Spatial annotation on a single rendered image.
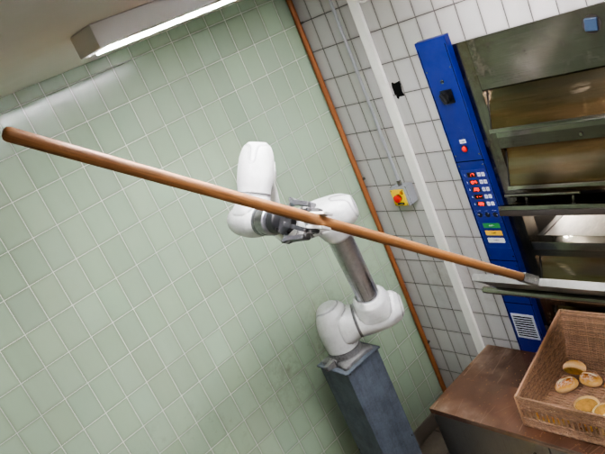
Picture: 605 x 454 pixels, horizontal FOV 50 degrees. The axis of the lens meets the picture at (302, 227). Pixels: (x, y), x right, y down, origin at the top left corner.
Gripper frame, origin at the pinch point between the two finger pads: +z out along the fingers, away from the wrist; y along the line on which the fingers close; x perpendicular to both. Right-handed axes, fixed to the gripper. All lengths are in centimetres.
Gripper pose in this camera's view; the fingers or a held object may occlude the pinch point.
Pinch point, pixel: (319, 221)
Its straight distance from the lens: 169.2
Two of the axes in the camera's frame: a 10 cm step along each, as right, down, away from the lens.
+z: 6.1, 0.1, -7.9
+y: -1.7, 9.8, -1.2
